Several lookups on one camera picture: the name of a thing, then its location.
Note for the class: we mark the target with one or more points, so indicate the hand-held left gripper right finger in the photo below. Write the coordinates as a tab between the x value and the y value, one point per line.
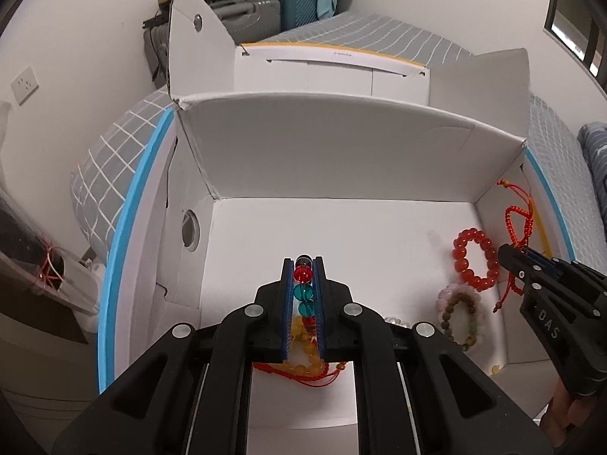
321	313

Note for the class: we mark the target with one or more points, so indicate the dark framed window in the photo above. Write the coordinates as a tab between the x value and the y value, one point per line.
569	23

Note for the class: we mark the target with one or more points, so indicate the teal suitcase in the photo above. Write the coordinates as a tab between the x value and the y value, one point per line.
294	2

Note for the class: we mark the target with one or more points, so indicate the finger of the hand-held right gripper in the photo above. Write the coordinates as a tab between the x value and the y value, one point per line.
578	279
555	331

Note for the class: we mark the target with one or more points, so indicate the white cardboard box blue edges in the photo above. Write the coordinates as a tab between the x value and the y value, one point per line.
355	227

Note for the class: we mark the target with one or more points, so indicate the white wall socket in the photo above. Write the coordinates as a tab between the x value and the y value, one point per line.
24	85

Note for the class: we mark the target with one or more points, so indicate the person's right hand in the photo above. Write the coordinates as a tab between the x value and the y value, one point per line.
564	412

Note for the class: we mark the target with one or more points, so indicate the grey suitcase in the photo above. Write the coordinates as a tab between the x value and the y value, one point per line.
246	19

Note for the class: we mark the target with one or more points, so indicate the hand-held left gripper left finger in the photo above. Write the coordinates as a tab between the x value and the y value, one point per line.
288	313

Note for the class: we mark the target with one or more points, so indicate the clear plastic bag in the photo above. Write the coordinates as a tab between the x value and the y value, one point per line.
28	246

